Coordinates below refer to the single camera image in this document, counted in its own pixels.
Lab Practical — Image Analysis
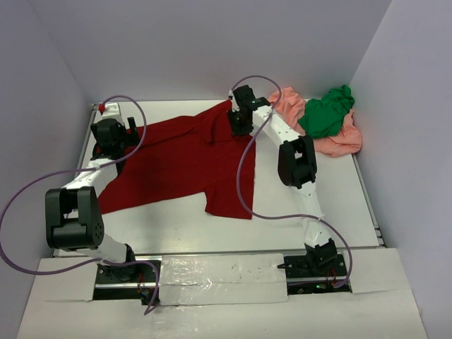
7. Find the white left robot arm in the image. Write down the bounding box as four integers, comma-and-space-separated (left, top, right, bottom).
44, 117, 140, 282

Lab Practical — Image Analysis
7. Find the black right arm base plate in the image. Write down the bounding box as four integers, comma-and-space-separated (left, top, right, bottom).
278, 254, 352, 295

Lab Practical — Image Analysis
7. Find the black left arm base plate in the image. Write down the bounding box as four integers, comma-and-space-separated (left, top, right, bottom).
93, 261, 160, 306

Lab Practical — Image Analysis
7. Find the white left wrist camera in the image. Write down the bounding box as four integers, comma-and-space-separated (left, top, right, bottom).
97, 102, 122, 121

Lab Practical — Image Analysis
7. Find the red t-shirt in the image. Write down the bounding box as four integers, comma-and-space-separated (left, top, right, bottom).
98, 101, 256, 220

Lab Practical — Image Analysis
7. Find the green t-shirt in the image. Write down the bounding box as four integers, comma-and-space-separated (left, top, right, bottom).
297, 85, 355, 139

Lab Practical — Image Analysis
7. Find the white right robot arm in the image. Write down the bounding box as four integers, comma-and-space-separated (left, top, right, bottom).
227, 85, 338, 276

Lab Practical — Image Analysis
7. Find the salmon pink t-shirt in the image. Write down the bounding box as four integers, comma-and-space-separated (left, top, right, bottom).
268, 87, 362, 157

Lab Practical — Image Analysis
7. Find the white cardboard front cover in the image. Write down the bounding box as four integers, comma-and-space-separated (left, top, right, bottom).
18, 248, 426, 338

